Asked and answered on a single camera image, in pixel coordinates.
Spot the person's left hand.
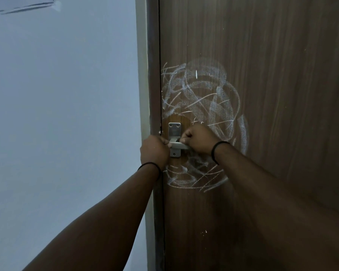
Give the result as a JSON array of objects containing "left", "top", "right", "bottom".
[{"left": 140, "top": 134, "right": 171, "bottom": 171}]

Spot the person's right hand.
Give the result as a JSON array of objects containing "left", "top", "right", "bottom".
[{"left": 180, "top": 122, "right": 229, "bottom": 157}]

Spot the silver door handle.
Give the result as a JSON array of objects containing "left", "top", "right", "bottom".
[{"left": 167, "top": 122, "right": 190, "bottom": 158}]

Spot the brown wooden door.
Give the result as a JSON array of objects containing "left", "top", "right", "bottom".
[{"left": 159, "top": 0, "right": 339, "bottom": 271}]

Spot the person's left forearm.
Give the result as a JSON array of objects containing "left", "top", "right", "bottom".
[{"left": 22, "top": 165, "right": 162, "bottom": 271}]

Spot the person's right forearm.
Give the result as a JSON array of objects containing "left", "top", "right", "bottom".
[{"left": 214, "top": 143, "right": 339, "bottom": 271}]

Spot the black wristband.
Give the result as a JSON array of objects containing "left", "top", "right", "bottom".
[
  {"left": 137, "top": 162, "right": 162, "bottom": 181},
  {"left": 211, "top": 141, "right": 231, "bottom": 166}
]

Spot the brown door frame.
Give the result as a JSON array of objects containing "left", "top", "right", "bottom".
[{"left": 135, "top": 0, "right": 166, "bottom": 271}]

